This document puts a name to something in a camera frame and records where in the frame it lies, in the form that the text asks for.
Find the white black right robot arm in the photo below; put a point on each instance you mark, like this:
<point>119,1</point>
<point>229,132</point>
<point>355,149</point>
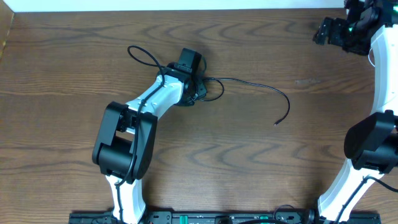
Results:
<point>370,146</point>

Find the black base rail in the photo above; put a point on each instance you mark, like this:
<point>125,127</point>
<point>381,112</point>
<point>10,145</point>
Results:
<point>282,214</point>

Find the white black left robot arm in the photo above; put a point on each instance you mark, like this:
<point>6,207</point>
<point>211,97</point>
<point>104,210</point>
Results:
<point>125,142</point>

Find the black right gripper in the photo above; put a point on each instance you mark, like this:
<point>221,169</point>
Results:
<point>337,25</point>

